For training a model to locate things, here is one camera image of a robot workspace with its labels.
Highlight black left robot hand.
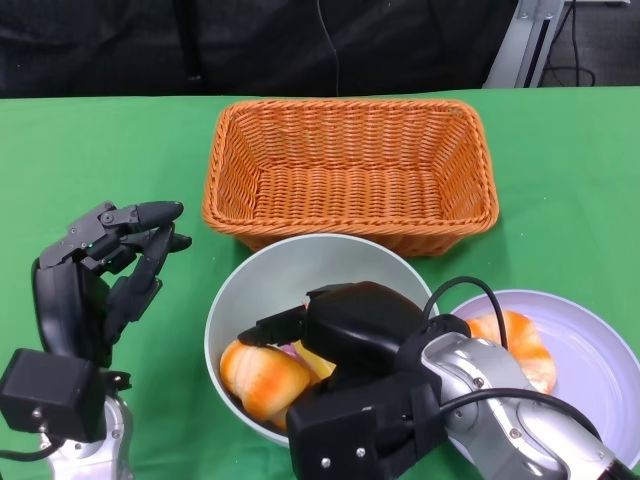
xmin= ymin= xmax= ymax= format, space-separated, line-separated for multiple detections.
xmin=32 ymin=200 xmax=193 ymax=361

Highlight black left wrist camera cable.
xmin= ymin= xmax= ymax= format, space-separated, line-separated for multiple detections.
xmin=0 ymin=446 xmax=52 ymax=462

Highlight grey metal stand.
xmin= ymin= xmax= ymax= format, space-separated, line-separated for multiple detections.
xmin=482 ymin=0 xmax=566 ymax=89

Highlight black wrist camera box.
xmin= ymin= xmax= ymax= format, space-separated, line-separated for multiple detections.
xmin=0 ymin=348 xmax=132 ymax=445
xmin=285 ymin=377 xmax=449 ymax=480

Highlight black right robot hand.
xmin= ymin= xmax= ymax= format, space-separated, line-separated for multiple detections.
xmin=237 ymin=280 xmax=431 ymax=401

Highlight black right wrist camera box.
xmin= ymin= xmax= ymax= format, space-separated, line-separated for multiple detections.
xmin=285 ymin=377 xmax=449 ymax=480

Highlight black floor cables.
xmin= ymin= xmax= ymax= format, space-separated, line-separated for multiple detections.
xmin=542 ymin=0 xmax=597 ymax=87

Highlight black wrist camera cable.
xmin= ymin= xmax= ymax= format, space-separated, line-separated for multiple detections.
xmin=0 ymin=446 xmax=52 ymax=462
xmin=423 ymin=276 xmax=601 ymax=442

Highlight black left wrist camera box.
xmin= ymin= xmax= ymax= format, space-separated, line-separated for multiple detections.
xmin=0 ymin=348 xmax=132 ymax=445

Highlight black backdrop cloth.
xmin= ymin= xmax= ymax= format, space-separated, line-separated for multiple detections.
xmin=0 ymin=0 xmax=516 ymax=99

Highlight pale green bowl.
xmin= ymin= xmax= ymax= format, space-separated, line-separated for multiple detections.
xmin=203 ymin=233 xmax=439 ymax=449

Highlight pink yellow striped cake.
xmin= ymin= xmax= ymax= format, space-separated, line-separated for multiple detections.
xmin=292 ymin=339 xmax=337 ymax=382

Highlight orange striped ring bread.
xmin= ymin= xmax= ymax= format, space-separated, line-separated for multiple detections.
xmin=462 ymin=309 xmax=558 ymax=396

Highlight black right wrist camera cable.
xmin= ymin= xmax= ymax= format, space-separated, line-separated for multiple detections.
xmin=423 ymin=276 xmax=601 ymax=442

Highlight orange wicker basket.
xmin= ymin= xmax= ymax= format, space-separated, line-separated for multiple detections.
xmin=201 ymin=98 xmax=500 ymax=259

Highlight lavender plate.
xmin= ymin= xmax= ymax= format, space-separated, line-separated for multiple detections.
xmin=439 ymin=289 xmax=640 ymax=480

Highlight orange oval bread loaf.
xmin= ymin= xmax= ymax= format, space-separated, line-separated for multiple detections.
xmin=219 ymin=339 xmax=314 ymax=427

